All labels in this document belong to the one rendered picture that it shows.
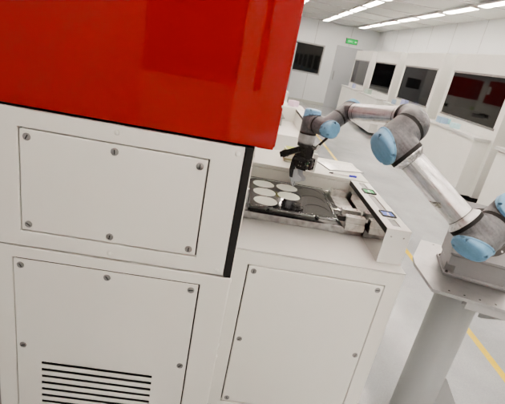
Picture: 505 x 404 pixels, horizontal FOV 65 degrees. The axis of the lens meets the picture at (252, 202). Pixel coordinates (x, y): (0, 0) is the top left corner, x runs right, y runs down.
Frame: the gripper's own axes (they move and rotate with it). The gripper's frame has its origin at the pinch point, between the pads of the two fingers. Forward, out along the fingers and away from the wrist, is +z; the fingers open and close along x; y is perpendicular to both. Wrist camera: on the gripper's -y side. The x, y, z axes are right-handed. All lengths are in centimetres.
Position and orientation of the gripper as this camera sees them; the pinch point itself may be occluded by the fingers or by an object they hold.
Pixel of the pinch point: (292, 183)
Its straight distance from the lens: 188.7
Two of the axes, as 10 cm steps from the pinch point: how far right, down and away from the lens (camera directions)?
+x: 6.3, -1.7, 7.6
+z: -1.8, 9.2, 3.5
